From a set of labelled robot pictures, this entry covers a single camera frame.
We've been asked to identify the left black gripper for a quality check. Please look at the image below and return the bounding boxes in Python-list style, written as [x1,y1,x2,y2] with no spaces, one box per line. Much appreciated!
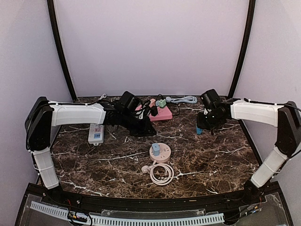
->
[120,111,157,137]

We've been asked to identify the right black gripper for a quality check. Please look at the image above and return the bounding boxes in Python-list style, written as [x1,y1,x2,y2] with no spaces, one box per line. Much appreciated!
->
[197,110,223,130]

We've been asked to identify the bright blue plug adapter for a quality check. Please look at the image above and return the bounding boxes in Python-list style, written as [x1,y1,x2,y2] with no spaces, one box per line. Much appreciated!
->
[196,127,203,135]

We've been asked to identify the light blue plug adapter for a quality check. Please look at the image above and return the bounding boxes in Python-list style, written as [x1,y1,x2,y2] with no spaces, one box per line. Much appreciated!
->
[151,143,160,156]

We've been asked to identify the pink triangular power socket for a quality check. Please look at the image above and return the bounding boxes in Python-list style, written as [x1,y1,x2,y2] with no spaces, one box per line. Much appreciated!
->
[149,106,173,121]

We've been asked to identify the pink round power socket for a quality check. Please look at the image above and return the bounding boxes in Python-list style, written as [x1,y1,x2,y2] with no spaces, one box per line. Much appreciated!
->
[149,143,171,163]

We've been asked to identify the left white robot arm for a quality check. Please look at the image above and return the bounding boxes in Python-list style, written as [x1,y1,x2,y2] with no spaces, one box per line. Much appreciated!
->
[24,91,157,205]

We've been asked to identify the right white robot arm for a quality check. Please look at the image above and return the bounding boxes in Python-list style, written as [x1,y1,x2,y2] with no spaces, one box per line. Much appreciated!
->
[197,98,301,188]

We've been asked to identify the pink cube plug adapter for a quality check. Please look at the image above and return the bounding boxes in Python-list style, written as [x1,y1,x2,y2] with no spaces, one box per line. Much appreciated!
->
[149,98,156,107]

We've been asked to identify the green plug adapter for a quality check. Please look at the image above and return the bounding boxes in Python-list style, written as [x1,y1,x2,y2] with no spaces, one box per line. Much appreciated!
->
[156,99,166,108]

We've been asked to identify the white power strip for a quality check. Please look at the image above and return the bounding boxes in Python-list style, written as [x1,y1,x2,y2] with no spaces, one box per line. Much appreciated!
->
[87,94,109,146]

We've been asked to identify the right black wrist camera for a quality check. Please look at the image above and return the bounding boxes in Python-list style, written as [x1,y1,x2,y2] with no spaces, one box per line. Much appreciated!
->
[200,89,222,109]

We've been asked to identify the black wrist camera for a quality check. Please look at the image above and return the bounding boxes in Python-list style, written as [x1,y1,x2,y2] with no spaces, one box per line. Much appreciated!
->
[119,91,140,111]
[200,89,222,109]

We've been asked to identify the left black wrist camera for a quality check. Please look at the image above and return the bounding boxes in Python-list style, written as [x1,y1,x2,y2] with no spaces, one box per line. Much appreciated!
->
[119,91,140,111]

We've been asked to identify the black front rail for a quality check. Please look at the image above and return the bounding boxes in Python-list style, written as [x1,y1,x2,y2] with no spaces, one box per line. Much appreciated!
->
[23,183,280,217]

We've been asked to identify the white slotted cable duct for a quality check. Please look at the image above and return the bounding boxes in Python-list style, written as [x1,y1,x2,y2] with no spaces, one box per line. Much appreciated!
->
[30,201,224,226]

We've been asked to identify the right black frame post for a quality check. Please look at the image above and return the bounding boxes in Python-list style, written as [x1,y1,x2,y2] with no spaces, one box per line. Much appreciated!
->
[227,0,257,102]

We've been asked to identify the black frame post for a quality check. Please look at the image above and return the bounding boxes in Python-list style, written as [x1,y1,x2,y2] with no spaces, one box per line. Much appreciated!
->
[227,0,257,102]
[47,0,77,102]

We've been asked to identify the left black frame post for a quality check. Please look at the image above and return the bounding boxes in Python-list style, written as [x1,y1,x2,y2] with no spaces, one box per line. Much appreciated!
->
[47,0,77,102]

